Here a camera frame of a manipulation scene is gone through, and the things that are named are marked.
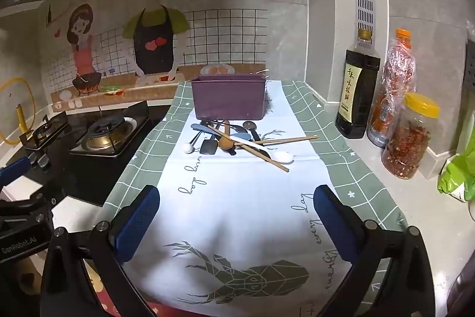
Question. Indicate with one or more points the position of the blue grey spoon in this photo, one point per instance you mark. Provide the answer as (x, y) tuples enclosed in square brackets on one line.
[(197, 127)]

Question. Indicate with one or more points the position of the small white spoon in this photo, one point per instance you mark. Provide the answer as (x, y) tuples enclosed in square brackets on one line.
[(188, 148)]

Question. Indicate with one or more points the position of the green plastic bag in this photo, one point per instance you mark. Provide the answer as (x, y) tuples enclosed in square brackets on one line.
[(458, 176)]

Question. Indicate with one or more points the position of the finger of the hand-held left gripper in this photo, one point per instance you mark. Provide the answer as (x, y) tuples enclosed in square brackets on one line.
[(33, 202), (15, 170)]

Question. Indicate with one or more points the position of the green checked printed tablecloth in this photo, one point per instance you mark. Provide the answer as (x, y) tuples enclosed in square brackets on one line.
[(230, 198)]

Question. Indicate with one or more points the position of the black spoon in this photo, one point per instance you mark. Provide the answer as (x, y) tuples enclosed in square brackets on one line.
[(249, 125)]

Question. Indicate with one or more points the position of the cartoon wall poster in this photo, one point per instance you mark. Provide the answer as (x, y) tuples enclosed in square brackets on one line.
[(207, 34)]

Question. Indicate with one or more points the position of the purple utensil box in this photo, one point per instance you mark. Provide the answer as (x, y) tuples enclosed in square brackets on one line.
[(230, 98)]

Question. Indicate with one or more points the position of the dark soy sauce bottle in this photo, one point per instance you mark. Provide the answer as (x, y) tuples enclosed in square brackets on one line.
[(356, 98)]

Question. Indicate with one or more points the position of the wooden spoon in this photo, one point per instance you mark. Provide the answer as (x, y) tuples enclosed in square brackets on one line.
[(225, 143)]

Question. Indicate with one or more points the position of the orange capped chili bottle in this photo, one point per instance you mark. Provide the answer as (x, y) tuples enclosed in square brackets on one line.
[(389, 94)]

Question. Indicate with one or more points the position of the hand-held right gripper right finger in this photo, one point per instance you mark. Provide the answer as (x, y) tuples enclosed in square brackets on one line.
[(334, 224)]

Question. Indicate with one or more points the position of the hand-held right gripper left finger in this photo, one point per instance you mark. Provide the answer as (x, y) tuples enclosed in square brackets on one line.
[(137, 224)]

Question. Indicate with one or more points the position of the yellow lidded chili jar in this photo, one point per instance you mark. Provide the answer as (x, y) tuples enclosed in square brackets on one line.
[(406, 146)]

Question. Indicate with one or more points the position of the black spatula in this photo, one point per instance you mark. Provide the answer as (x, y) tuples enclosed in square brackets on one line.
[(208, 147)]

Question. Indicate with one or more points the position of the black gas stove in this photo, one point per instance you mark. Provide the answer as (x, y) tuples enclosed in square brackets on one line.
[(74, 172)]

